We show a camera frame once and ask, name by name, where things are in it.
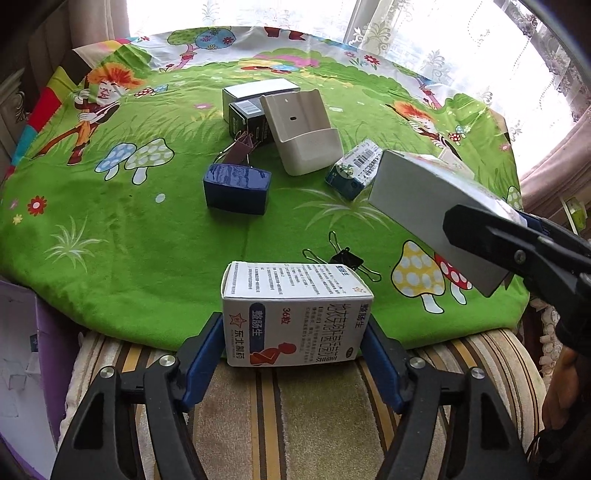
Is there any green cartoon printed blanket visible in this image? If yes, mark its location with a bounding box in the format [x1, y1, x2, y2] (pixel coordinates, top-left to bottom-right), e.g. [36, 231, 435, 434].
[0, 25, 532, 352]

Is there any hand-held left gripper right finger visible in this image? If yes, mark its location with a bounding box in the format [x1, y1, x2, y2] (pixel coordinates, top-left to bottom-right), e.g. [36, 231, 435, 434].
[365, 318, 532, 480]

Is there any purple cardboard storage box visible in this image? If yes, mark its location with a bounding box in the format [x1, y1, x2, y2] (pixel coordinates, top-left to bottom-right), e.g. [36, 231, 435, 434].
[0, 279, 86, 480]

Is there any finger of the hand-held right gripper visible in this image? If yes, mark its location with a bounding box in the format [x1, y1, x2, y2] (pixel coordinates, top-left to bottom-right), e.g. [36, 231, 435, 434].
[517, 211, 591, 254]
[442, 205, 591, 296]

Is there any teal green printed box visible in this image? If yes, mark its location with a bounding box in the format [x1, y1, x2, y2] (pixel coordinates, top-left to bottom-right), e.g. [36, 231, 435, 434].
[324, 139, 385, 200]

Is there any cream carved dresser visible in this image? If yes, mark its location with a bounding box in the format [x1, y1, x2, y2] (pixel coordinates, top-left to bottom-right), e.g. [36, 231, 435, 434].
[0, 69, 28, 185]

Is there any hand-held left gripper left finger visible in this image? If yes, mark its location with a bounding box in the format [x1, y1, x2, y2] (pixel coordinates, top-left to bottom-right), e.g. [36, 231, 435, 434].
[50, 311, 225, 480]

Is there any small white carton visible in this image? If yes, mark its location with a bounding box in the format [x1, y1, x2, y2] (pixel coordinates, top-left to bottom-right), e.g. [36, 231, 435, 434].
[436, 147, 476, 178]

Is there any beige plastic wall holder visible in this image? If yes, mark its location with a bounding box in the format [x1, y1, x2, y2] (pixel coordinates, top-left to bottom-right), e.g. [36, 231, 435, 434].
[260, 89, 345, 177]

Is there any black barcode box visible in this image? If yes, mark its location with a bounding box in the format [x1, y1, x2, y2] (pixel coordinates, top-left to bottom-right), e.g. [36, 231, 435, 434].
[228, 98, 278, 145]

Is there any black binder clip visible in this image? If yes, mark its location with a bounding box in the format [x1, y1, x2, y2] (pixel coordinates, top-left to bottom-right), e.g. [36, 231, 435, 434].
[302, 231, 383, 283]

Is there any pink curtain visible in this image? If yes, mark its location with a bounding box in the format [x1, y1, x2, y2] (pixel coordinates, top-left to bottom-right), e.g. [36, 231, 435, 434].
[519, 108, 591, 217]

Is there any white lace curtain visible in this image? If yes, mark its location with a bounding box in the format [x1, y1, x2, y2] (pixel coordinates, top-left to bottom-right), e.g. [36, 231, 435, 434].
[351, 0, 591, 116]

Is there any white medicine box red figure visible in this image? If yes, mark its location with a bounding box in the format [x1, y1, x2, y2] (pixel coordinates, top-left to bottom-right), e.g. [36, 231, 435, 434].
[221, 261, 374, 368]

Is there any dark blue glossy box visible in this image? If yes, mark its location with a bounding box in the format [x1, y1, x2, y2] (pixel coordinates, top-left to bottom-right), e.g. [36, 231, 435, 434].
[202, 163, 272, 217]

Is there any white box dark side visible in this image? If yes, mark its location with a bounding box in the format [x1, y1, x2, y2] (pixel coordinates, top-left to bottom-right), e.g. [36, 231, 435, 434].
[222, 78, 301, 124]

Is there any maroon binder clip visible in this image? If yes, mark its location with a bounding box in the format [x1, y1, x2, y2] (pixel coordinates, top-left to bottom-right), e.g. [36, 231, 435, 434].
[217, 130, 260, 166]

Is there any beige pleated curtain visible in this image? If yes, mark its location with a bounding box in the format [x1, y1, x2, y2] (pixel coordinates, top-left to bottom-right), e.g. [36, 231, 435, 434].
[0, 0, 134, 93]

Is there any long white box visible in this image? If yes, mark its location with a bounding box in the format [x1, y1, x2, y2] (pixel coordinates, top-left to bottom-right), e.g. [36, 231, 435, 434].
[367, 148, 527, 298]

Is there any person's right hand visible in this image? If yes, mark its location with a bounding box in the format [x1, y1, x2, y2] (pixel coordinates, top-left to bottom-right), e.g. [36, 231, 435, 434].
[541, 344, 591, 435]

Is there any yellow green plastic item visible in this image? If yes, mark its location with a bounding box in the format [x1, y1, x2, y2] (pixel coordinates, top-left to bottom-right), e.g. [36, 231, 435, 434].
[561, 196, 583, 232]

